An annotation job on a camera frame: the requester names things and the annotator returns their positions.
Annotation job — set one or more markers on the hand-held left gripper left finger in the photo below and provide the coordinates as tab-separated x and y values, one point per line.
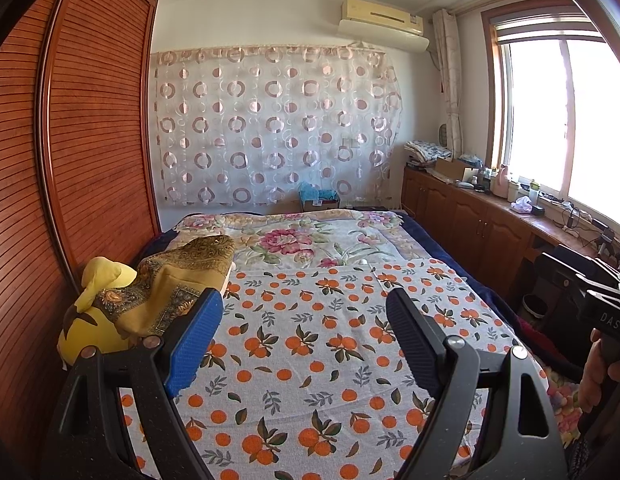
194	340

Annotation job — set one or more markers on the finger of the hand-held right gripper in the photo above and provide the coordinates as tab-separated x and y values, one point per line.
612	272
602	287

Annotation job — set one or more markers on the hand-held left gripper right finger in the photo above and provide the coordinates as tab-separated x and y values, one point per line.
415	340

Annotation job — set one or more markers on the golden sunflower patterned garment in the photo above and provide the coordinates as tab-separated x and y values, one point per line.
154	290

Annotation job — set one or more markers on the person's right forearm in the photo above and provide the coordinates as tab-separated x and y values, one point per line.
600	450

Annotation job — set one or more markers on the person's right hand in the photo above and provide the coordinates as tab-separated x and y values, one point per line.
595	375

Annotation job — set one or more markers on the black device stand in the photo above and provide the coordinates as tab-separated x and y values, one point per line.
610	242

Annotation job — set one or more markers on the black chair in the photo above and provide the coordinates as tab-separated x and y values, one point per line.
560	300

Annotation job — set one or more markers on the red cloth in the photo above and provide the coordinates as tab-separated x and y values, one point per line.
540	342

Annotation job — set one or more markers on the black waste bin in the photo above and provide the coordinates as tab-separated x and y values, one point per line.
532	306

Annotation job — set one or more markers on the colourful floral quilt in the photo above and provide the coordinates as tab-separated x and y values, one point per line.
562	405

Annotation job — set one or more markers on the small black box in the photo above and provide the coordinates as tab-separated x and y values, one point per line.
538	211

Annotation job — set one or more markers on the orange fruit print sheet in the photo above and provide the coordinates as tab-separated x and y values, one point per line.
315	360

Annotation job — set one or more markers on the yellow plush toy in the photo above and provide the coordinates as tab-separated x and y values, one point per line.
89	330

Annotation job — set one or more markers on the crumpled white tissue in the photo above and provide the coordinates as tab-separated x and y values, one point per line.
521	205

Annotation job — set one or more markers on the clear jar green lid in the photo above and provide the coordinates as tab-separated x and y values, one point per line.
533	190

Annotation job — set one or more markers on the low wooden cabinet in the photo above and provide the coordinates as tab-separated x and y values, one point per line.
465	220

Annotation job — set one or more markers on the pink floral blanket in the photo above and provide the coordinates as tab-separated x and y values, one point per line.
290	240

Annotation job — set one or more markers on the pink bottle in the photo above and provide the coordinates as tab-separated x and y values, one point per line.
500	182

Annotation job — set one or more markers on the small brown box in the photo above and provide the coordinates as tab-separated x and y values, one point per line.
322	205

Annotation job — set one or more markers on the cardboard box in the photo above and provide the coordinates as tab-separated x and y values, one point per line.
452	167

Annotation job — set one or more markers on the teal plastic bag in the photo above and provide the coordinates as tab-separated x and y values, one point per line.
312	192

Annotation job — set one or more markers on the wooden framed window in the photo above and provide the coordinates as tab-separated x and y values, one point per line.
535	110

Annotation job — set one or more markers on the stack of folded cloths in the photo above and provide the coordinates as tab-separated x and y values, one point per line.
427	149

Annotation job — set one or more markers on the grey oval object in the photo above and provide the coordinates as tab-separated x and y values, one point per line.
446	134

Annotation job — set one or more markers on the wooden slatted wardrobe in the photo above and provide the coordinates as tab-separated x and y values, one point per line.
99	135

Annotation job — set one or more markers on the sheer circle patterned curtain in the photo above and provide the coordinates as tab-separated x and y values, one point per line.
270	125

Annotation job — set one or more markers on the pale window curtain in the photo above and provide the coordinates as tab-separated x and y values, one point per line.
450	70

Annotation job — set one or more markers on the wall air conditioner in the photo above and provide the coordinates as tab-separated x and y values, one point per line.
375	12

